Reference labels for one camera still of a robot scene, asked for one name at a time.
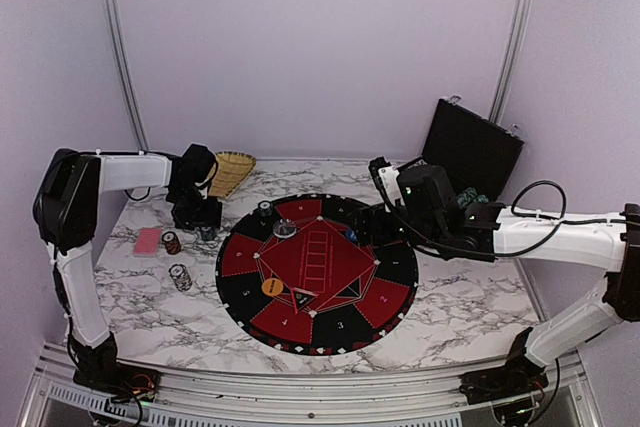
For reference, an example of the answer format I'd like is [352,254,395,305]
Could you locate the woven bamboo tray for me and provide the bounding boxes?
[208,151,257,198]

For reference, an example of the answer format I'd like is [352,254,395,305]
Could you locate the white black chip stack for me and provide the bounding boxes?
[168,263,192,292]

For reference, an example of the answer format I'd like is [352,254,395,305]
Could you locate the left aluminium wall post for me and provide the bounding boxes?
[103,0,149,150]

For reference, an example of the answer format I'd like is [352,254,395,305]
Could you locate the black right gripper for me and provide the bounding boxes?
[347,202,444,252]

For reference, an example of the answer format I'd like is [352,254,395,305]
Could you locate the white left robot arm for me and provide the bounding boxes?
[33,144,221,349]

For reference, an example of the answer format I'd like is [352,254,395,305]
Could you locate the round red black poker mat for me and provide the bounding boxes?
[215,194,419,356]

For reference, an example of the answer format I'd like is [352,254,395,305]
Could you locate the orange round blind button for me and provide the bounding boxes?
[261,277,284,297]

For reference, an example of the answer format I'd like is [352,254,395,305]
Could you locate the black poker chip case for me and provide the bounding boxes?
[398,99,524,201]

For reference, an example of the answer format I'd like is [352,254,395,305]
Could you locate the red playing card deck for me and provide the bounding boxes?
[133,228,163,257]

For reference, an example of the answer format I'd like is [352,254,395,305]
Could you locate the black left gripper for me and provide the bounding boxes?
[168,185,221,231]

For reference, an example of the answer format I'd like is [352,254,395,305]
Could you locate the blue round blind button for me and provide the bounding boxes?
[345,229,358,243]

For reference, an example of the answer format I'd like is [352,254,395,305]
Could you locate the right aluminium wall post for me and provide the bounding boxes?
[489,0,532,124]

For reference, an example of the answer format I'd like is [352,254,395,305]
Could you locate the black triangular button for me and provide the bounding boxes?
[291,288,318,313]

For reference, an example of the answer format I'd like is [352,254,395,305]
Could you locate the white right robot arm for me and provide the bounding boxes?
[349,158,639,395]

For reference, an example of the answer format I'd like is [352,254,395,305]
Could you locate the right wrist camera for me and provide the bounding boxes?
[368,156,404,207]

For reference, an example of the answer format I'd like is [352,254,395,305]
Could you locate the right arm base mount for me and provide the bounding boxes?
[459,327,549,405]

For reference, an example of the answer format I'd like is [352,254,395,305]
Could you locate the blue green chip stack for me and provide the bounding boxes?
[198,226,217,242]

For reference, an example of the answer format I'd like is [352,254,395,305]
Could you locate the aluminium front rail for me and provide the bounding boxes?
[19,341,601,427]

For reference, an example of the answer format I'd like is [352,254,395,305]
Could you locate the aluminium wall post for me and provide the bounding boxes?
[103,0,149,150]
[489,0,532,124]

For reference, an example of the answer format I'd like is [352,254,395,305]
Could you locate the clear round dealer button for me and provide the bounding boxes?
[273,219,298,240]

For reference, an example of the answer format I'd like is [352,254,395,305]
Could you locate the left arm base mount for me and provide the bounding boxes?
[67,333,160,401]

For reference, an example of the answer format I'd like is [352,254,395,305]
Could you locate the orange black chip stack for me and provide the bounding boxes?
[161,231,181,255]

